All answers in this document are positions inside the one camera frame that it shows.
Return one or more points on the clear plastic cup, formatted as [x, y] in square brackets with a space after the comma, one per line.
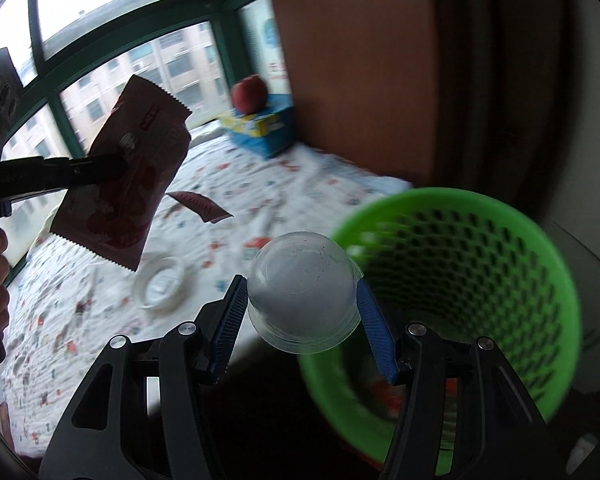
[302, 293]

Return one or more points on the white cartoon print bedsheet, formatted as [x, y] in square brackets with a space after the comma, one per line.
[67, 302]

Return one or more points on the green plastic mesh basket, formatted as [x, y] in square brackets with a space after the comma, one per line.
[487, 326]

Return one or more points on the blue yellow tissue box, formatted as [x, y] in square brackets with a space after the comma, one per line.
[267, 133]

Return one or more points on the red snack wrapper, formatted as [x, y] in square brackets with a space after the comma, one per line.
[138, 150]

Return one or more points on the red apple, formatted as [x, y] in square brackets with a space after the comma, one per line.
[250, 95]

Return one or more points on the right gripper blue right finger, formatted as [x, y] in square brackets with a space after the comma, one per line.
[377, 331]

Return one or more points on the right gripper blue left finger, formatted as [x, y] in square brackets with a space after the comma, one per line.
[234, 305]

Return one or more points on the green framed window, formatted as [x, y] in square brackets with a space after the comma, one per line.
[74, 57]

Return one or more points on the white plastic lid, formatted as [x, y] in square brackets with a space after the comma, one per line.
[162, 283]

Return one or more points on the brown wooden headboard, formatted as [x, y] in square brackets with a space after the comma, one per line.
[363, 77]

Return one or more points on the torn red wrapper piece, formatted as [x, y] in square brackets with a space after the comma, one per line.
[202, 206]

